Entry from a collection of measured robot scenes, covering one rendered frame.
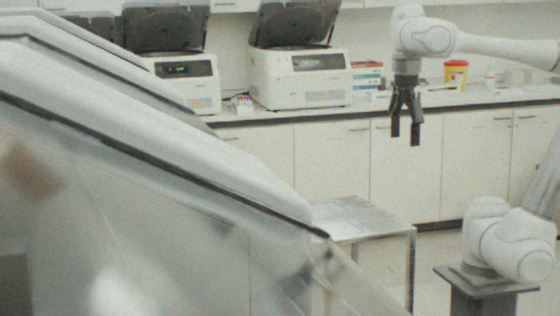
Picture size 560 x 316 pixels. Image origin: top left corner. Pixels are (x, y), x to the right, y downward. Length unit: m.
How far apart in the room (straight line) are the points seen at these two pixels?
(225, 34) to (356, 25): 0.95
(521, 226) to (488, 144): 2.85
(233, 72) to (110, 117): 4.27
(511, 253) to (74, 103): 1.73
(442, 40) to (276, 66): 2.51
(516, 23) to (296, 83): 2.04
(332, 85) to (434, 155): 0.87
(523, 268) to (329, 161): 2.54
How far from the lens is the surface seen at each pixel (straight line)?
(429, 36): 2.06
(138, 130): 0.78
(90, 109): 0.77
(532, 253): 2.30
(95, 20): 4.42
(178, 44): 4.82
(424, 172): 4.96
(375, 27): 5.34
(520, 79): 5.76
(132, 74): 1.64
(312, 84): 4.54
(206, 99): 4.38
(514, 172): 5.32
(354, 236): 2.57
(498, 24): 5.81
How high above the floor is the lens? 1.69
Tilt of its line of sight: 13 degrees down
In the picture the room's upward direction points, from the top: 1 degrees counter-clockwise
